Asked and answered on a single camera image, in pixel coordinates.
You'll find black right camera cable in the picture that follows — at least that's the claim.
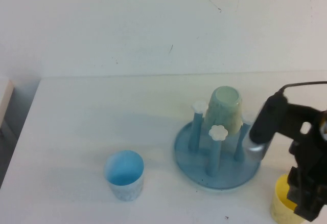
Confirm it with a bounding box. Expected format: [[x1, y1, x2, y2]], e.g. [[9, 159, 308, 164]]
[[278, 80, 327, 95]]

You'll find blue cup stand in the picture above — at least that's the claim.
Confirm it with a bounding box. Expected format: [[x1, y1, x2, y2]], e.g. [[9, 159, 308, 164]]
[[173, 100, 261, 191]]

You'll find beige box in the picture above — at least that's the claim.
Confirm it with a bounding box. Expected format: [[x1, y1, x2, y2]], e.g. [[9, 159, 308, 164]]
[[0, 77, 15, 138]]

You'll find pale green cup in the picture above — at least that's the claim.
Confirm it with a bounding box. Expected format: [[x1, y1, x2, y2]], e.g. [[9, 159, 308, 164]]
[[204, 86, 243, 136]]

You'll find yellow cup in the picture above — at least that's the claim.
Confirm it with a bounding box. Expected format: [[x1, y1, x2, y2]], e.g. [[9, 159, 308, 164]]
[[270, 174, 307, 222]]

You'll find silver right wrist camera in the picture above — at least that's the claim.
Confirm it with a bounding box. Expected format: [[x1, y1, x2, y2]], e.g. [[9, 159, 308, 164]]
[[245, 93, 290, 161]]

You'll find blue speckled cup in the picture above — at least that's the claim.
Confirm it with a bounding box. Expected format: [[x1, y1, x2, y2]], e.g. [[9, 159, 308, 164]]
[[103, 150, 145, 201]]

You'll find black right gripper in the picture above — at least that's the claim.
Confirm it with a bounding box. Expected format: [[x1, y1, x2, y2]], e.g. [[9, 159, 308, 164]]
[[286, 103, 327, 222]]

